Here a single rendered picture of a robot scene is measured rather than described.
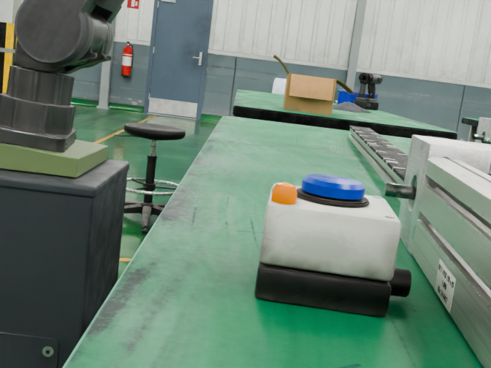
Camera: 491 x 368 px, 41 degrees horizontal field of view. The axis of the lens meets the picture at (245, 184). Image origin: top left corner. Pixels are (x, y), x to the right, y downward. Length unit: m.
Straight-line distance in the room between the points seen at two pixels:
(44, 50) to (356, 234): 0.46
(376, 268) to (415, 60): 11.53
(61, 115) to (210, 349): 0.49
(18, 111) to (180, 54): 10.84
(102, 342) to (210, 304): 0.08
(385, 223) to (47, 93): 0.48
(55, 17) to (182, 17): 10.89
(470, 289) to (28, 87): 0.54
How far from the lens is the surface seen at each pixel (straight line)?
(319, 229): 0.39
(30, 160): 0.73
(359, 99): 4.12
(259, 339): 0.34
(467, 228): 0.41
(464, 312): 0.40
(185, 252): 0.48
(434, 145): 0.55
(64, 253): 0.72
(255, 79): 11.54
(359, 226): 0.39
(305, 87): 2.73
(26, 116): 0.76
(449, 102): 12.07
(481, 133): 1.71
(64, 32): 0.74
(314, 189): 0.41
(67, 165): 0.72
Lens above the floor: 0.91
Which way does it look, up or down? 10 degrees down
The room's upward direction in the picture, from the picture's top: 7 degrees clockwise
